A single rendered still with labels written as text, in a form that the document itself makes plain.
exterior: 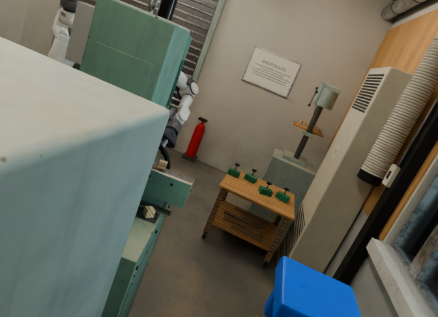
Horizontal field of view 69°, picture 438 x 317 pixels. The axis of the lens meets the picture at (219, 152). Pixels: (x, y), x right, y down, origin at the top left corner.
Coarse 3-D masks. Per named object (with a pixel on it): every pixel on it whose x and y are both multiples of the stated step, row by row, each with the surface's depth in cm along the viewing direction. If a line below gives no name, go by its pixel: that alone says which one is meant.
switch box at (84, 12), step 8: (80, 8) 86; (88, 8) 86; (80, 16) 86; (88, 16) 86; (72, 24) 87; (80, 24) 87; (88, 24) 87; (72, 32) 88; (80, 32) 88; (88, 32) 87; (72, 40) 88; (80, 40) 88; (72, 48) 89; (80, 48) 89; (72, 56) 90; (80, 56) 89; (80, 64) 90
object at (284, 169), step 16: (320, 96) 314; (336, 96) 302; (320, 112) 333; (304, 128) 346; (304, 144) 343; (272, 160) 337; (288, 160) 344; (304, 160) 355; (272, 176) 341; (288, 176) 337; (304, 176) 333; (304, 192) 337; (256, 208) 353; (288, 224) 348
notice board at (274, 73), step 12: (252, 60) 407; (264, 60) 404; (276, 60) 401; (288, 60) 398; (252, 72) 410; (264, 72) 407; (276, 72) 404; (288, 72) 402; (252, 84) 414; (264, 84) 411; (276, 84) 408; (288, 84) 405
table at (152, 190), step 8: (176, 176) 150; (184, 176) 153; (152, 184) 134; (192, 184) 149; (144, 192) 136; (152, 192) 135; (160, 192) 135; (168, 192) 135; (176, 192) 135; (168, 200) 136; (176, 200) 135; (184, 200) 135
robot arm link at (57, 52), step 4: (56, 40) 142; (56, 44) 143; (60, 44) 143; (64, 44) 143; (52, 48) 144; (56, 48) 143; (60, 48) 143; (64, 48) 144; (52, 52) 143; (56, 52) 143; (60, 52) 144; (64, 52) 145; (48, 56) 144; (52, 56) 144; (56, 56) 144; (60, 56) 145; (64, 56) 146; (56, 60) 144; (60, 60) 145; (64, 60) 147
